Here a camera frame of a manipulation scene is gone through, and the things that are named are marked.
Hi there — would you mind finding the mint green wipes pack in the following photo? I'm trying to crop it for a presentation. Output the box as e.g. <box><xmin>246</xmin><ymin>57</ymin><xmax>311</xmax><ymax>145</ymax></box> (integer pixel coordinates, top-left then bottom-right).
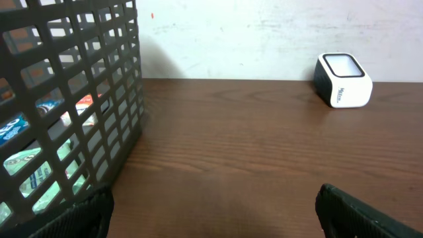
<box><xmin>1</xmin><ymin>139</ymin><xmax>92</xmax><ymax>226</ymax></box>

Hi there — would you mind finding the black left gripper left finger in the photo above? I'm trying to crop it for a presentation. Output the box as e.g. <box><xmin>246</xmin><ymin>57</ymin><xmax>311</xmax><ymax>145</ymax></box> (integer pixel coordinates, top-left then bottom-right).
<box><xmin>1</xmin><ymin>184</ymin><xmax>114</xmax><ymax>238</ymax></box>

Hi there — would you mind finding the blue Oreo cookie pack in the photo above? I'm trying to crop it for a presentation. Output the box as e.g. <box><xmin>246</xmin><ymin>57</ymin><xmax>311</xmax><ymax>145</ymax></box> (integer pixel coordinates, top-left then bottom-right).
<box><xmin>1</xmin><ymin>99</ymin><xmax>63</xmax><ymax>145</ymax></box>

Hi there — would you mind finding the grey plastic mesh basket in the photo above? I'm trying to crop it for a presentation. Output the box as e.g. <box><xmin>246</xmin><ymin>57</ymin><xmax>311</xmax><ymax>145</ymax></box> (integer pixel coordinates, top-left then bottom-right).
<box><xmin>1</xmin><ymin>0</ymin><xmax>143</xmax><ymax>229</ymax></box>

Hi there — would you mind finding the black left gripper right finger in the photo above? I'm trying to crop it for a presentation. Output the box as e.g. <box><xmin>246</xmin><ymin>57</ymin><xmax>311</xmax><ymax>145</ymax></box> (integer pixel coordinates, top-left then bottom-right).
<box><xmin>315</xmin><ymin>183</ymin><xmax>422</xmax><ymax>238</ymax></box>

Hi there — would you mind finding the orange snack packet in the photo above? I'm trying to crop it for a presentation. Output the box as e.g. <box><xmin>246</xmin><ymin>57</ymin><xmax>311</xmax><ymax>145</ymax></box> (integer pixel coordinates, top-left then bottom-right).
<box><xmin>61</xmin><ymin>94</ymin><xmax>98</xmax><ymax>126</ymax></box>

